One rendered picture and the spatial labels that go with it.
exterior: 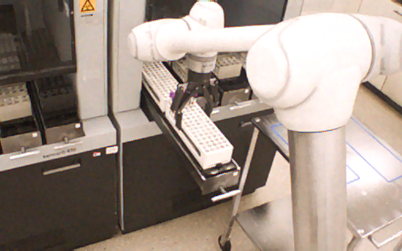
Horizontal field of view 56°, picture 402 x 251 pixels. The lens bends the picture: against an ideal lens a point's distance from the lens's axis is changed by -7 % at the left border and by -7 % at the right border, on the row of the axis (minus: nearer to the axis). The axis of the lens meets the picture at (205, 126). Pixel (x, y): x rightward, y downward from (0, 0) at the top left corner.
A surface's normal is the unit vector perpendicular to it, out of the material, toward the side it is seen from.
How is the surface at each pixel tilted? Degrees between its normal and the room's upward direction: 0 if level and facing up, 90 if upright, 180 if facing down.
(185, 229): 0
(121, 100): 90
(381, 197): 0
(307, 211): 81
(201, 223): 0
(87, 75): 90
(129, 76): 90
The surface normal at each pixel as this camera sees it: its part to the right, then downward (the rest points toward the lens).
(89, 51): 0.47, 0.59
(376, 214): 0.13, -0.78
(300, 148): -0.67, 0.29
